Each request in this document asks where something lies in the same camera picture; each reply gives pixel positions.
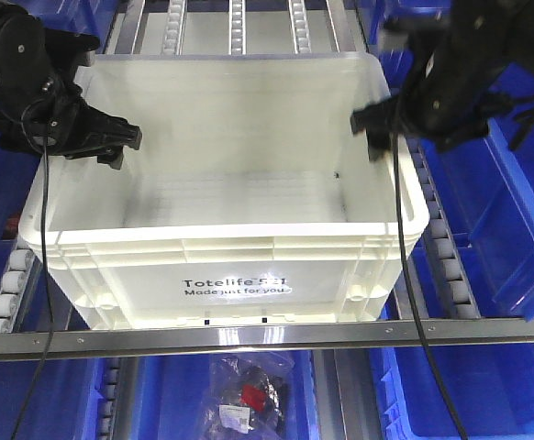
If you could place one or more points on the blue bin lower centre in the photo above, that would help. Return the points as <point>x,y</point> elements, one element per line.
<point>171,391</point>

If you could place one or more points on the rear roller track left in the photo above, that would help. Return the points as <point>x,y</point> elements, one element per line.
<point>173,36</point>

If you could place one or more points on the blue bin right shelf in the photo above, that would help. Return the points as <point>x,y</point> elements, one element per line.
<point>487,191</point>

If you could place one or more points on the right white roller track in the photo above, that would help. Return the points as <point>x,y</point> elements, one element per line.
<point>452,285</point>

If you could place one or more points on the blue bin lower left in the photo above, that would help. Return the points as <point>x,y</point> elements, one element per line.
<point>64,404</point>

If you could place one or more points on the white plastic tote bin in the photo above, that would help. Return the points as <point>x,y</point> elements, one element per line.
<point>249,200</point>

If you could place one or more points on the rear roller track middle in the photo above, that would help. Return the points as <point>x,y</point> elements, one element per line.
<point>237,27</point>

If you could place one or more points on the blue bin upper left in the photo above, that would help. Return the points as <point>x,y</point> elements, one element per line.
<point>91,17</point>

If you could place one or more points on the rear roller track right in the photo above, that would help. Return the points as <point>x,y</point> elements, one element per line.
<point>299,26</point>

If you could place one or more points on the white roller track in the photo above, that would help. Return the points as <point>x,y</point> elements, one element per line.
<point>452,285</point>
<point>13,285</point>

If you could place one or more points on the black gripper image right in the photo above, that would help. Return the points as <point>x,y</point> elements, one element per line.
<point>446,112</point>

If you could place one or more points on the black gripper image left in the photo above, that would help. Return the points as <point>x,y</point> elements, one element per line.
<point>66,137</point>

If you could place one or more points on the blue bin lower right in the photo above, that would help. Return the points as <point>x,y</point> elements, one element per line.
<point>491,386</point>

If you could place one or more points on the clear bag of parts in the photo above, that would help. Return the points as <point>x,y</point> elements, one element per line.
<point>247,396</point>

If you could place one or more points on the left white roller track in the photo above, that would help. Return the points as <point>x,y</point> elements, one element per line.
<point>13,285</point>

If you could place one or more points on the blue bin upper right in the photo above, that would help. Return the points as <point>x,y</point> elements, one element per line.
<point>380,21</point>

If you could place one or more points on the black cable image right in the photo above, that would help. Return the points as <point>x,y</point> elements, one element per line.
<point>434,368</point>

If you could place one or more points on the black cable image left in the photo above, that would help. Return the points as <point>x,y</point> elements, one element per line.
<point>42,275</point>

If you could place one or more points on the steel front shelf rail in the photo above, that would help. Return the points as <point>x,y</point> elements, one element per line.
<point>269,337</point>

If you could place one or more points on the blue bin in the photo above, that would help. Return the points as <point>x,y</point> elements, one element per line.
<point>64,404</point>
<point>91,17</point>
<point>491,386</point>
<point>171,391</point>
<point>380,21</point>

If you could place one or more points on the black cable image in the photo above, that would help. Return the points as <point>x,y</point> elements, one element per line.
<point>42,275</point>
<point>434,368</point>

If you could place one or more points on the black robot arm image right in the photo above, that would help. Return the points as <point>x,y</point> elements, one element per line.
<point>476,41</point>

